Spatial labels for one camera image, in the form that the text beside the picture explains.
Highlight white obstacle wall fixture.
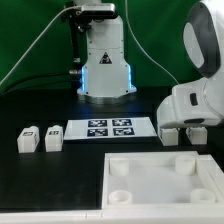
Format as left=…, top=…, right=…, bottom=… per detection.
left=196, top=155, right=224, bottom=204

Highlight white square tabletop part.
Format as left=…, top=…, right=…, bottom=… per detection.
left=102, top=151, right=224, bottom=209

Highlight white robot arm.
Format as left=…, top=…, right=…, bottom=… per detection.
left=78, top=0, right=224, bottom=129

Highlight black camera on stand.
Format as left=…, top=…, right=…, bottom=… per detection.
left=61, top=0, right=118, bottom=91

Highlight white sheet with markers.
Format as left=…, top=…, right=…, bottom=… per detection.
left=64, top=117, right=157, bottom=140

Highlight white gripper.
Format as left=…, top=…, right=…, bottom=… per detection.
left=157, top=78, right=222, bottom=129

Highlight black cables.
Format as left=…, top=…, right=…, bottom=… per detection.
left=0, top=71, right=83, bottom=98

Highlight white table front rail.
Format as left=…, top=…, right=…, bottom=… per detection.
left=0, top=209, right=224, bottom=224

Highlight white cable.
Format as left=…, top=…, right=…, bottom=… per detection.
left=0, top=0, right=181, bottom=88

